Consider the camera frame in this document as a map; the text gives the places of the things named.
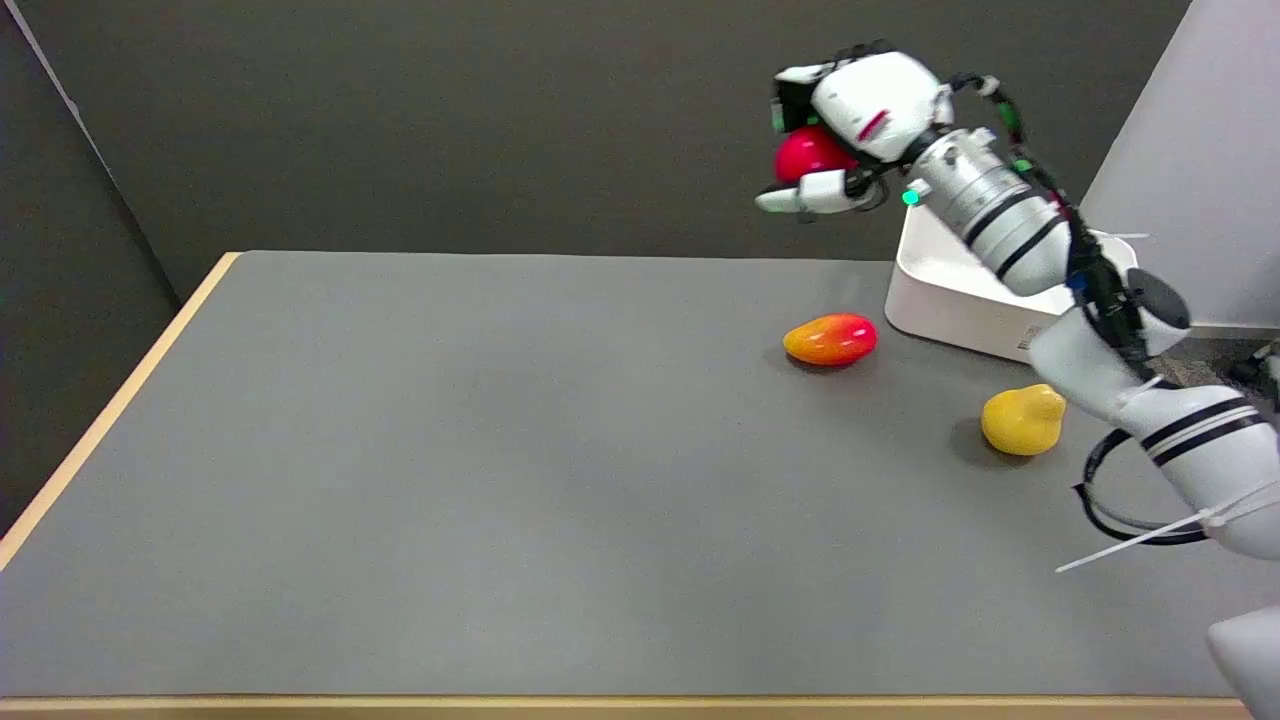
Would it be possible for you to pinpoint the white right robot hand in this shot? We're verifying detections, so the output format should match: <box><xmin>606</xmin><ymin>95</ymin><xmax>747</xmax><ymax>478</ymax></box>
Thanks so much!
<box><xmin>755</xmin><ymin>44</ymin><xmax>956</xmax><ymax>216</ymax></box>

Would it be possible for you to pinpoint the red pomegranate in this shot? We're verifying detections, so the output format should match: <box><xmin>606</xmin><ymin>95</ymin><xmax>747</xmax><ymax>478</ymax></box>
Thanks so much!
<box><xmin>775</xmin><ymin>126</ymin><xmax>859</xmax><ymax>186</ymax></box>

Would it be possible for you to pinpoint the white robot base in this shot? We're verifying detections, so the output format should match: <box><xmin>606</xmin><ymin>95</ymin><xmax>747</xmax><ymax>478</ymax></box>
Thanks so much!
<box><xmin>1206</xmin><ymin>604</ymin><xmax>1280</xmax><ymax>720</ymax></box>

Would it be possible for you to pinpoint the white plastic box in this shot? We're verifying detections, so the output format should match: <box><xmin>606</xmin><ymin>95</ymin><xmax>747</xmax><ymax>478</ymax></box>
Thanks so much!
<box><xmin>884</xmin><ymin>201</ymin><xmax>1141</xmax><ymax>362</ymax></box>

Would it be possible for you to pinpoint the orange red mango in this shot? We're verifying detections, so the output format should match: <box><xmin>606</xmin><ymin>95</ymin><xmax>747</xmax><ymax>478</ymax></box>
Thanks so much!
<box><xmin>782</xmin><ymin>313</ymin><xmax>879</xmax><ymax>368</ymax></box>

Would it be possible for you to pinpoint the yellow pear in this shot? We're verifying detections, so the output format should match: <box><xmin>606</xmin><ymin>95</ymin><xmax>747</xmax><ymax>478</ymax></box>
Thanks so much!
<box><xmin>980</xmin><ymin>384</ymin><xmax>1068</xmax><ymax>458</ymax></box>

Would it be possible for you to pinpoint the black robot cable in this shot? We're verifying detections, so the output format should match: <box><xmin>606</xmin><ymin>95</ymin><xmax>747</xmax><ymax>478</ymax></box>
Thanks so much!
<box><xmin>1072</xmin><ymin>428</ymin><xmax>1211</xmax><ymax>547</ymax></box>

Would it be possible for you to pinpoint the white cable tie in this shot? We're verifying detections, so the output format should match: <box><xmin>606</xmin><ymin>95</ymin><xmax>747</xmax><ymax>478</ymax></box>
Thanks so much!
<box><xmin>1056</xmin><ymin>508</ymin><xmax>1226</xmax><ymax>574</ymax></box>

